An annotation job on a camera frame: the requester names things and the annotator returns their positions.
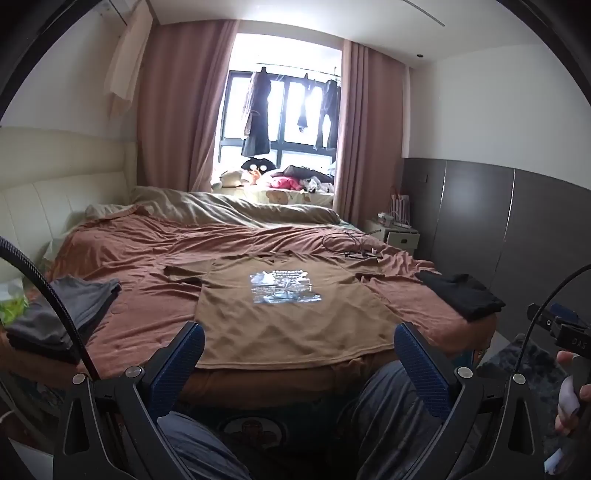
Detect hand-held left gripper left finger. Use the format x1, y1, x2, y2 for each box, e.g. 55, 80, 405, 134
52, 320, 206, 480

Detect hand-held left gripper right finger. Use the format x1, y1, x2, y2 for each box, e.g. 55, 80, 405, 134
355, 322, 548, 480

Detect brown printed t-shirt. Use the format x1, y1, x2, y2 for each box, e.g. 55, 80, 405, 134
164, 251, 409, 372

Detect folded black clothes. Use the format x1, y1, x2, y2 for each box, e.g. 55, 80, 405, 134
413, 271, 506, 323

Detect folded grey clothes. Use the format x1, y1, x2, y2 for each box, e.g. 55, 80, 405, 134
4, 276, 123, 365

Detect pile of mixed clothes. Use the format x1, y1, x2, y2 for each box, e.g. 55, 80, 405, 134
263, 164, 335, 193

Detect person's right hand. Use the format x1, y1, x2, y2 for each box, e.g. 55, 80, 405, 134
551, 351, 591, 437

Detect dark shaggy rug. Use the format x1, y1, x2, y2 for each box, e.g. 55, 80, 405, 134
478, 332, 591, 457

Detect person's right leg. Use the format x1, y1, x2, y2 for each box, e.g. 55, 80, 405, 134
339, 360, 455, 480

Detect person's leg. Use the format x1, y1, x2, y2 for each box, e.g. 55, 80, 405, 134
157, 411, 252, 480
339, 360, 455, 480

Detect rust-coloured bed blanket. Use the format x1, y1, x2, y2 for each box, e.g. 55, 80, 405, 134
44, 215, 502, 402

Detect person's left leg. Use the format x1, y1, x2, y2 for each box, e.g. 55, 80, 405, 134
157, 411, 252, 480

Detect blue cartoon bed sheet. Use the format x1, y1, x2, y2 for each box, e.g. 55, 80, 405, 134
0, 360, 497, 462

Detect white nightstand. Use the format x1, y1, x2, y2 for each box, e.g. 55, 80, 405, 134
362, 217, 421, 257

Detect grey-green duvet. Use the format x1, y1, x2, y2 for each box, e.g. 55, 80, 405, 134
85, 185, 342, 229

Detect pink striped holder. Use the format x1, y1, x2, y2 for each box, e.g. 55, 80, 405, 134
389, 194, 413, 228

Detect printed window seat cushion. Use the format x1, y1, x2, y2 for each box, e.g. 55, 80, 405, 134
212, 182, 335, 208

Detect beige plush toy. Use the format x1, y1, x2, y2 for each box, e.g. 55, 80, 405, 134
219, 168, 252, 188

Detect green plastic packet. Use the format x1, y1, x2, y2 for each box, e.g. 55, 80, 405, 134
0, 295, 28, 326

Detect black plush toy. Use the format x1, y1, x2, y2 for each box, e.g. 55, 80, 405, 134
240, 157, 276, 175

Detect cream padded headboard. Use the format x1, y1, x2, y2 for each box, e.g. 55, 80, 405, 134
0, 127, 139, 282

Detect black-framed window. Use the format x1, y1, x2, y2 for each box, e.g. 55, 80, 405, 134
217, 69, 345, 169

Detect pink curtain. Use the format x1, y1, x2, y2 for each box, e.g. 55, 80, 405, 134
332, 39, 411, 227
136, 18, 238, 192

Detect hanging dark coat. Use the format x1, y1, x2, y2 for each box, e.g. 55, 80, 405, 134
240, 67, 273, 158

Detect hanging small dark garment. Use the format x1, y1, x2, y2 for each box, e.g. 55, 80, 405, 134
295, 74, 315, 134

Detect hanging dark trousers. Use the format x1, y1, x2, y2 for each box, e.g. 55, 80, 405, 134
314, 78, 342, 151

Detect cream hanging cloth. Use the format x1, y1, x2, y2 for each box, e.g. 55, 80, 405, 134
104, 0, 155, 116

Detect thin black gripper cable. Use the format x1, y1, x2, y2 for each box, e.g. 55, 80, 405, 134
510, 264, 591, 384

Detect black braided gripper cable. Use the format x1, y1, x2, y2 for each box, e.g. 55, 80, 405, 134
0, 235, 100, 381

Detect thin black looped cable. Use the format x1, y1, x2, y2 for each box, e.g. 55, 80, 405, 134
322, 229, 384, 254

